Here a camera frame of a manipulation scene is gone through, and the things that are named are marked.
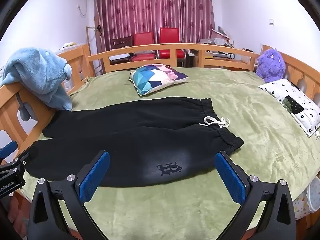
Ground geometric patterned pillow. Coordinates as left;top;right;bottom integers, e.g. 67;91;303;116
129;64;189;96

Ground white floral pillow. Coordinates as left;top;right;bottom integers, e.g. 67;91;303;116
258;78;320;138

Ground red chair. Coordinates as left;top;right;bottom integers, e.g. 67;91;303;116
159;27;186;60
133;32;157;62

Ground clear plastic storage box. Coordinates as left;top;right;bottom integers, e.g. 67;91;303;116
57;42;83;53

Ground star print storage bin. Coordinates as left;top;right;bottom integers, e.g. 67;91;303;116
291;180;318;221

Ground red patterned curtain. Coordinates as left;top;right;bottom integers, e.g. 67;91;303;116
94;0;215;53

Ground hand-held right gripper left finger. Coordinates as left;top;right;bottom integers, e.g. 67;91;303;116
26;150;111;240

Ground cluttered desk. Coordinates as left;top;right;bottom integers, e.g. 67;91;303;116
186;26;252;68

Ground black drawstring pants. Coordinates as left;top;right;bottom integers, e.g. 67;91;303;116
25;97;244;188

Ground dark wooden chair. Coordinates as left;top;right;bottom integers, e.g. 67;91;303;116
111;35;133;49

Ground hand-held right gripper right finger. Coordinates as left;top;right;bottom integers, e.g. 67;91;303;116
215;151;297;240

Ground wooden bed frame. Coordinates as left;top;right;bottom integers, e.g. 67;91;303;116
0;42;320;230

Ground dark green spotted cloth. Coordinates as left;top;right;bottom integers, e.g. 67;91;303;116
282;95;304;114

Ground purple plush toy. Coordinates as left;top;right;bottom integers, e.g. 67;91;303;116
255;48;286;83

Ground green fleece blanket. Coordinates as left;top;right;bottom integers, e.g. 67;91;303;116
15;66;320;240

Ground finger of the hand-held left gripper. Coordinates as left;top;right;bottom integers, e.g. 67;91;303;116
13;145;39;167
0;141;18;158

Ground blue plush blanket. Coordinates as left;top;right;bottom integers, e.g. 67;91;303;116
0;47;73;122

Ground wooden coat rack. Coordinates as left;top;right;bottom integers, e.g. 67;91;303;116
86;25;103;76

